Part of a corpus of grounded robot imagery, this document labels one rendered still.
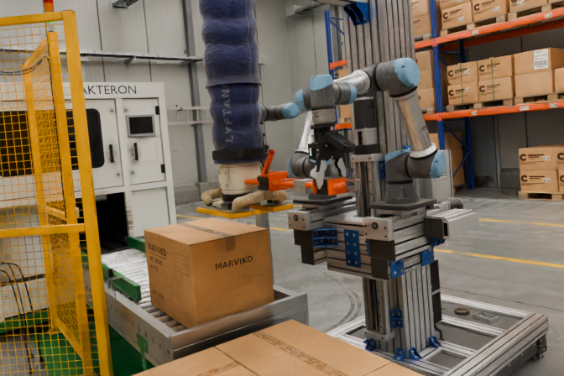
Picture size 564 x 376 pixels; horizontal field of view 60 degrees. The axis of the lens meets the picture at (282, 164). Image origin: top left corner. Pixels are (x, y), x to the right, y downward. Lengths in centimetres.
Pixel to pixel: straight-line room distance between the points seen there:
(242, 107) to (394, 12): 96
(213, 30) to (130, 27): 1004
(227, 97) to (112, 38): 988
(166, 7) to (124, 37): 139
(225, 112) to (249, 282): 80
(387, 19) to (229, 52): 86
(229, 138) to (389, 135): 83
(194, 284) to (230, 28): 108
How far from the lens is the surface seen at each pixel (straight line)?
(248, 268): 228
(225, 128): 199
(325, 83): 156
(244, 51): 200
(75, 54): 273
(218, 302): 224
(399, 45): 255
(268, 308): 232
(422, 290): 268
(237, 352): 205
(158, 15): 1242
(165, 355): 224
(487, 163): 1079
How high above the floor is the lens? 136
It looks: 3 degrees down
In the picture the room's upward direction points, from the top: 5 degrees counter-clockwise
